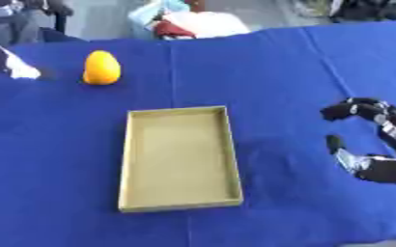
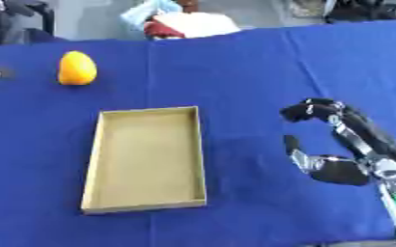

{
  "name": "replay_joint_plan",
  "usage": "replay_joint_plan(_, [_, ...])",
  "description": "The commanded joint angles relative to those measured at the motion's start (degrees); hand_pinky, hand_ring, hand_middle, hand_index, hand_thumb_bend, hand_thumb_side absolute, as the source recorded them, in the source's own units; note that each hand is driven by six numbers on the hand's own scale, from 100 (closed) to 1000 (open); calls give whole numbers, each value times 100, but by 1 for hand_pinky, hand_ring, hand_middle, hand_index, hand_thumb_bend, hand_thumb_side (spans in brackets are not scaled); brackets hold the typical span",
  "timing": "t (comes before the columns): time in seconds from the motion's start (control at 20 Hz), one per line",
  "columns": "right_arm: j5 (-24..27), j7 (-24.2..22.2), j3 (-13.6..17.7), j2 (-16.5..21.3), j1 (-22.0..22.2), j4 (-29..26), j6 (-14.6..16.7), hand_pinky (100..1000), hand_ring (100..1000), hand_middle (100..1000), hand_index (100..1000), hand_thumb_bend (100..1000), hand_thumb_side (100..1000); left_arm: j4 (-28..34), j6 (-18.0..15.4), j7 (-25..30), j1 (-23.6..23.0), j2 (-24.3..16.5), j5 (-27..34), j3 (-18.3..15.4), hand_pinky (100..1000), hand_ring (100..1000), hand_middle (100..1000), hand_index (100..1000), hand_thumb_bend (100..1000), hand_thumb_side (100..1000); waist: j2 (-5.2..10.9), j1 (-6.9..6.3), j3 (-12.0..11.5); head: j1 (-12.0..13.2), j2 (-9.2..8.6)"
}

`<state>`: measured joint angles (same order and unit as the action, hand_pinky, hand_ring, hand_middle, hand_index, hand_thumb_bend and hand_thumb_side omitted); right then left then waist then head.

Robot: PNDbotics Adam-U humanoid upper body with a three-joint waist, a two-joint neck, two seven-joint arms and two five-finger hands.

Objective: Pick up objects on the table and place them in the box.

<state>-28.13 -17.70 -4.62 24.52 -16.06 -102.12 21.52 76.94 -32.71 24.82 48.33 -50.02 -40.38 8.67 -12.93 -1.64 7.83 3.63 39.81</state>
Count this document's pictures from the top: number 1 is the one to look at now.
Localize person's hand in white glove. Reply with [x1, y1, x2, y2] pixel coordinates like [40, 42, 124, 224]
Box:
[3, 55, 42, 80]

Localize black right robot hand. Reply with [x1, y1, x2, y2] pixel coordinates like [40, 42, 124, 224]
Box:
[320, 96, 396, 186]

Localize tan open cardboard box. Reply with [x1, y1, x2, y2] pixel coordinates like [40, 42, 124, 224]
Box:
[117, 105, 245, 214]

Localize dark chair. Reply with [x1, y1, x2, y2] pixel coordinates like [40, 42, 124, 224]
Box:
[0, 0, 89, 47]

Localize orange toy mango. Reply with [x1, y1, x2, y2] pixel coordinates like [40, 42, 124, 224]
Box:
[81, 49, 124, 86]

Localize black equipment on floor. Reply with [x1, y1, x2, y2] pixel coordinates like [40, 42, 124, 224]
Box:
[296, 0, 396, 23]

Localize pile of bags and cloths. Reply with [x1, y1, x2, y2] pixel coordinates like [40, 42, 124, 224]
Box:
[127, 0, 252, 41]

